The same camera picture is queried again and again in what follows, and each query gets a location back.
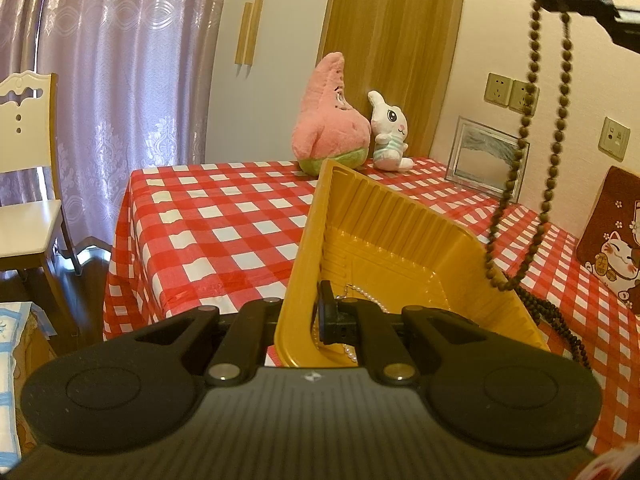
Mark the clear framed sand picture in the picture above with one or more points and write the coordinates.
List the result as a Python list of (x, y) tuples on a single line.
[(487, 160)]

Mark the white rabbit plush toy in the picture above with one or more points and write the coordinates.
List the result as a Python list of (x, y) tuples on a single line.
[(391, 132)]

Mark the purple patterned curtain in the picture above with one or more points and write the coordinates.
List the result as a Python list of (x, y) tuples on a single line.
[(120, 80)]

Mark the white wooden chair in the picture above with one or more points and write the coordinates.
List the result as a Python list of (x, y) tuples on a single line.
[(27, 225)]

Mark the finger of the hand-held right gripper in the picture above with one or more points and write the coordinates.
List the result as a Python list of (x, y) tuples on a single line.
[(580, 4)]

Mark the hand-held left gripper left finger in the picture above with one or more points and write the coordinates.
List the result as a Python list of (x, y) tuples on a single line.
[(248, 331)]

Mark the beige wall socket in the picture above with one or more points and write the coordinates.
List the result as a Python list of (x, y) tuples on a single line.
[(498, 89), (520, 96)]

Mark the yellow plastic tray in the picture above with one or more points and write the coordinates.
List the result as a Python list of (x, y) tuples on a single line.
[(395, 225)]

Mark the white wardrobe door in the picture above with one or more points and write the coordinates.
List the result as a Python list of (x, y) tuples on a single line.
[(280, 105)]

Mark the red white checkered tablecloth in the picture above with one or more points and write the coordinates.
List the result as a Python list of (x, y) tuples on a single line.
[(220, 220)]

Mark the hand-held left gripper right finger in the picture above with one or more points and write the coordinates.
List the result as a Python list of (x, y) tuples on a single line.
[(331, 316)]

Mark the blue white patterned cloth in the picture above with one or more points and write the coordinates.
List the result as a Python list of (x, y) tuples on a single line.
[(10, 360)]

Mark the red white cloth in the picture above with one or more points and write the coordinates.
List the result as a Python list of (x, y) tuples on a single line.
[(612, 462)]

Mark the brown lucky cat cushion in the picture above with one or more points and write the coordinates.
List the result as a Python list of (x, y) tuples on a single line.
[(612, 225)]

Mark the pink star plush toy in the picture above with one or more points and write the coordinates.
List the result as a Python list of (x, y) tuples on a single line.
[(330, 125)]

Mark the wooden wardrobe panel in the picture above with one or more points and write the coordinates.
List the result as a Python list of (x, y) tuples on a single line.
[(395, 25)]

